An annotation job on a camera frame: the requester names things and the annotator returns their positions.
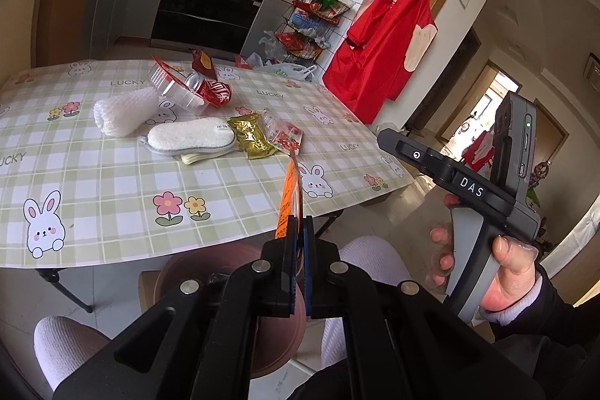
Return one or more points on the white plastic bag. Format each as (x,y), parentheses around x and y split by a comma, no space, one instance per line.
(288,70)

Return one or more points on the white sponge insole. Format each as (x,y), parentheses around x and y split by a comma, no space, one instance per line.
(207,135)

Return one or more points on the wire storage rack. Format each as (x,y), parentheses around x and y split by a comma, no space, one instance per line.
(307,27)

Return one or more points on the dark red snack packet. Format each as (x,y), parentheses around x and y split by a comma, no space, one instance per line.
(203,65)

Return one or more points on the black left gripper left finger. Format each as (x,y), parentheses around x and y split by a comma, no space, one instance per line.
(286,259)

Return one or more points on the red apron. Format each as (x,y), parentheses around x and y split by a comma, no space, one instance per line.
(382,48)

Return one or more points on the gold foil packet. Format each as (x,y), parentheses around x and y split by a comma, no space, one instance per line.
(250,136)

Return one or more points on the orange snack wrapper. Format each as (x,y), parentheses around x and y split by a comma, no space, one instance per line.
(291,203)

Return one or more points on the right hand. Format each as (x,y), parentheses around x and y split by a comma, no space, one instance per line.
(514,279)

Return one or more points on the clear red snack bag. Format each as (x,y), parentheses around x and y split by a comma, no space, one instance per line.
(282,134)

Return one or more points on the brown trash bin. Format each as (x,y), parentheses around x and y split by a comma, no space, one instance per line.
(280,327)

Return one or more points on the white bubble wrap roll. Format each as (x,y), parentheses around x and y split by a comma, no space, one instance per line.
(120,115)

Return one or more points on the crushed red soda can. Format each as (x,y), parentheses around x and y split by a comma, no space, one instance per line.
(214,92)

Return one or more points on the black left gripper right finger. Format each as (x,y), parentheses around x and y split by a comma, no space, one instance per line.
(319,289)

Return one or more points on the checked bunny tablecloth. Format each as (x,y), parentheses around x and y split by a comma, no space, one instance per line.
(72,197)

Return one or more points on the clear plastic tray red label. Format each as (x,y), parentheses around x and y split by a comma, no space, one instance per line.
(171,85)

